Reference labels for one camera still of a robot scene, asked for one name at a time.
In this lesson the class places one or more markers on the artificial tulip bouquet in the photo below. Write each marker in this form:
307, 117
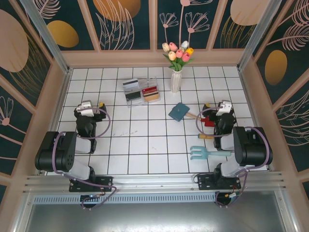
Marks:
178, 54

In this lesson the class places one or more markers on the aluminium frame post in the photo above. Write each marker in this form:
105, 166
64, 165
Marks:
48, 36
256, 33

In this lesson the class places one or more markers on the white ribbed vase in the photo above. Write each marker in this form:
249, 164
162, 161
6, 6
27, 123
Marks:
176, 82

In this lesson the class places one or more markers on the gold card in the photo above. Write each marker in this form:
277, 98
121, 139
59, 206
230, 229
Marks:
152, 97

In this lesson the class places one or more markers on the blue card holder wallet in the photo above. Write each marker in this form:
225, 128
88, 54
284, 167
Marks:
179, 112

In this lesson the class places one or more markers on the white magnetic stripe card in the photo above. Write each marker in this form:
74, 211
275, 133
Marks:
130, 83

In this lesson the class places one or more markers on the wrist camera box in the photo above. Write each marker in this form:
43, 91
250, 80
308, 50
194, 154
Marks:
224, 107
85, 107

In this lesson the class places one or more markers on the grey metal panel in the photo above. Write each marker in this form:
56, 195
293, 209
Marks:
154, 217

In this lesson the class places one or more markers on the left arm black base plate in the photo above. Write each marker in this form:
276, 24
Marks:
106, 183

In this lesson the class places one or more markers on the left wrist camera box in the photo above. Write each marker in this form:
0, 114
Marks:
85, 107

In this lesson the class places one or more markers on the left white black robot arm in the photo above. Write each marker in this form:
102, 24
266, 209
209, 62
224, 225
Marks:
60, 149

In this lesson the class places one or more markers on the clear acrylic card organizer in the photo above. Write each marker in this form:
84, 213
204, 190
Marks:
147, 83

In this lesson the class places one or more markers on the aluminium front rail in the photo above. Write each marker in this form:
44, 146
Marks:
154, 180

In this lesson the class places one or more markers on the light blue garden fork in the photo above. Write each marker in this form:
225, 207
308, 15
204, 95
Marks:
201, 154

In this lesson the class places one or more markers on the red card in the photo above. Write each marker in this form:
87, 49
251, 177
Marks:
150, 90

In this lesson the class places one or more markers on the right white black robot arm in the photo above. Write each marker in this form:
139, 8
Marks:
251, 145

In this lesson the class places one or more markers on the black card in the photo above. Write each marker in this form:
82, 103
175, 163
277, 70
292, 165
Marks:
133, 96

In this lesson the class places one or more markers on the green circuit board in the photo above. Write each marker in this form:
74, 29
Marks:
235, 196

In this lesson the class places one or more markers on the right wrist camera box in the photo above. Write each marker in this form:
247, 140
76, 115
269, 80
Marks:
224, 107

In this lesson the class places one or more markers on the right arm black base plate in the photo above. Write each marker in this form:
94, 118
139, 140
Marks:
205, 183

